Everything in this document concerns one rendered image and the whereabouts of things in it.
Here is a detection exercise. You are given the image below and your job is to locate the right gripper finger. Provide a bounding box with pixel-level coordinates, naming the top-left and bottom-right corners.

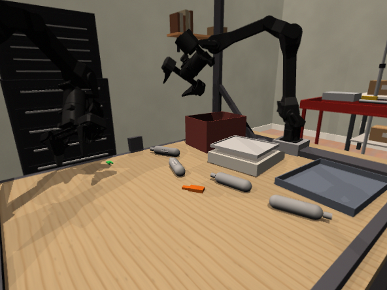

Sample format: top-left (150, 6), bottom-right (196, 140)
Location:
top-left (43, 139), bottom-right (70, 166)
top-left (76, 124), bottom-right (103, 157)

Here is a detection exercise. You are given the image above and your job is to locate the grey digital scale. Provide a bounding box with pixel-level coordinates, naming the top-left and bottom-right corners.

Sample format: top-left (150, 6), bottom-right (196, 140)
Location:
top-left (208, 135), bottom-right (285, 177)

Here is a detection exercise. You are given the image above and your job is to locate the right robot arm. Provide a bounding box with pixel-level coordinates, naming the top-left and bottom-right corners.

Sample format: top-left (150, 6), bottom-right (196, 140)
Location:
top-left (0, 0), bottom-right (104, 118)

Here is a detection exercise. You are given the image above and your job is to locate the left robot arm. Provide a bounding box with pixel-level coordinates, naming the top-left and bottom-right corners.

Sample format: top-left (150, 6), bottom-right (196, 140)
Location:
top-left (175, 15), bottom-right (306, 143)

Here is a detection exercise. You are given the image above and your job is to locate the silver co2 cylinder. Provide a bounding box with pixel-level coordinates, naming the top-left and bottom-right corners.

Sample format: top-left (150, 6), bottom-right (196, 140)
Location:
top-left (210, 172), bottom-right (252, 192)

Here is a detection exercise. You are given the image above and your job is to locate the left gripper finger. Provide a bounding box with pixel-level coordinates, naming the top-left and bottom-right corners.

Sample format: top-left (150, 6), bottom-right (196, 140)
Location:
top-left (163, 71), bottom-right (170, 84)
top-left (182, 85), bottom-right (197, 97)

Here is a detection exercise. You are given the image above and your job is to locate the red open-top box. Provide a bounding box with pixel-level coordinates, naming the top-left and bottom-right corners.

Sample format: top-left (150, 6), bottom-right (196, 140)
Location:
top-left (185, 111), bottom-right (246, 153)

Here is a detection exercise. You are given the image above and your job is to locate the grey gas cylinder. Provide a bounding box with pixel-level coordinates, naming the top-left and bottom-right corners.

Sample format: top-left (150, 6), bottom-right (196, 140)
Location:
top-left (169, 157), bottom-right (186, 176)
top-left (150, 146), bottom-right (180, 157)
top-left (269, 195), bottom-right (333, 220)

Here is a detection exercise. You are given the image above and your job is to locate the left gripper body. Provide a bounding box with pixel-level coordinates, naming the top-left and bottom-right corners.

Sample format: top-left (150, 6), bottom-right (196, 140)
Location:
top-left (161, 57), bottom-right (205, 96)

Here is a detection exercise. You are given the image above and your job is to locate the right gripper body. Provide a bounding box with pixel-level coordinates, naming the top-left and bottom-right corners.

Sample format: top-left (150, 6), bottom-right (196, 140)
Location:
top-left (40, 103), bottom-right (107, 144)

